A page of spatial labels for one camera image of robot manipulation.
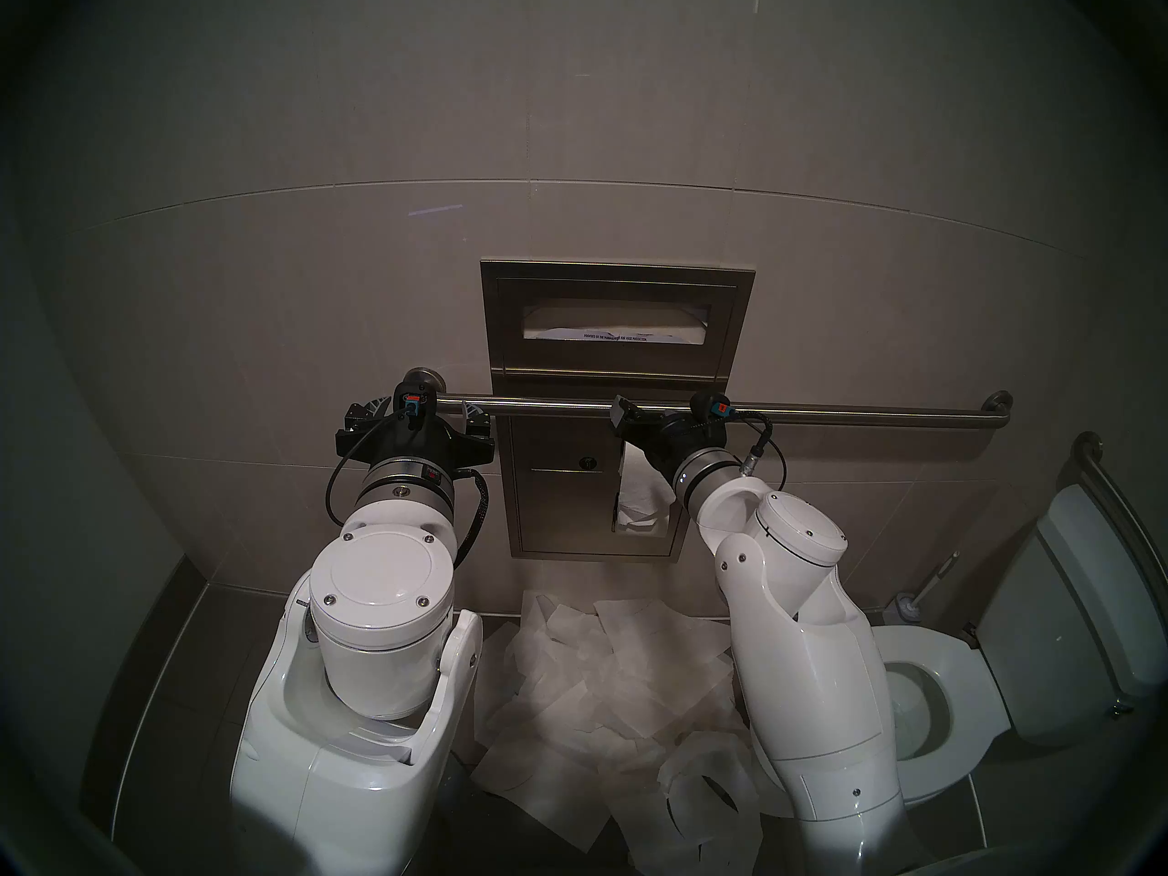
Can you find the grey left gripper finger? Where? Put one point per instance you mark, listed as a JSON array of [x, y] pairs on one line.
[[365, 412], [476, 414]]

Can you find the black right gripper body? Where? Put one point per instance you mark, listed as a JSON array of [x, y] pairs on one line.
[[671, 436]]

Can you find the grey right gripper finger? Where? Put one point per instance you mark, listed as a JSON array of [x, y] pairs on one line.
[[625, 411]]

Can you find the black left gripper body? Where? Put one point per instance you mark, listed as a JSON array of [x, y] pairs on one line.
[[415, 443]]

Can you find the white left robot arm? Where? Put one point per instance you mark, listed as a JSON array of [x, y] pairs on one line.
[[383, 591]]

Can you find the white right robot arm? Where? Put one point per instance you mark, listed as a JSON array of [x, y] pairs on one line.
[[803, 610]]

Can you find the white toilet paper roll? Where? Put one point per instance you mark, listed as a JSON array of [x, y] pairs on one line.
[[639, 495]]

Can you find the white paper seat cover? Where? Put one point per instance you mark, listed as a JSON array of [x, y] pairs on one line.
[[593, 692], [721, 756], [529, 783], [657, 623], [547, 619]]

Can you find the toilet brush with holder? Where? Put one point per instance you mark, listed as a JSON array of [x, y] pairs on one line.
[[906, 607]]

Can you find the white toilet with tank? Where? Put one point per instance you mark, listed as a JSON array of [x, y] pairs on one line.
[[1077, 610]]

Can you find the long steel grab bar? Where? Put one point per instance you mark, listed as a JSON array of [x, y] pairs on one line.
[[867, 414]]

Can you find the short steel grab bar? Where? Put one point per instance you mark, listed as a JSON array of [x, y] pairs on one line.
[[1118, 509]]

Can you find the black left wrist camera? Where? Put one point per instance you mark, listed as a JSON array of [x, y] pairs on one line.
[[417, 404]]

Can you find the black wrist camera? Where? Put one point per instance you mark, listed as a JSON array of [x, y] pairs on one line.
[[417, 404], [710, 409]]

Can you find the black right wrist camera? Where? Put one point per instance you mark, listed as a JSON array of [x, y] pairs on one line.
[[710, 409]]

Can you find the stainless steel wall dispenser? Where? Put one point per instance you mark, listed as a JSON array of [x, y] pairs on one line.
[[547, 509]]

